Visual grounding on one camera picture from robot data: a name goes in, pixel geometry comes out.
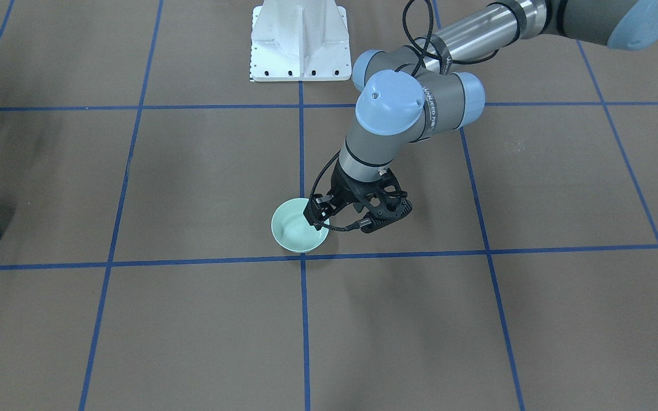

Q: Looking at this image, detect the light green bowl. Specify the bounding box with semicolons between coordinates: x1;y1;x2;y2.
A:
271;198;329;254

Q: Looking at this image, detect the brown paper table mat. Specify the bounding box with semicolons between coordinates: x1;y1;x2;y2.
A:
0;1;658;410

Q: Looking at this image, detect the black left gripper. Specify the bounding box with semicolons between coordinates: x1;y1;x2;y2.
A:
303;166;413;233

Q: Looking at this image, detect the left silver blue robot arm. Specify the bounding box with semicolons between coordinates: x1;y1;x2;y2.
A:
301;1;658;233

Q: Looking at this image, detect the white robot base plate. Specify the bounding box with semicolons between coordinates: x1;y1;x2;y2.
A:
249;1;352;82

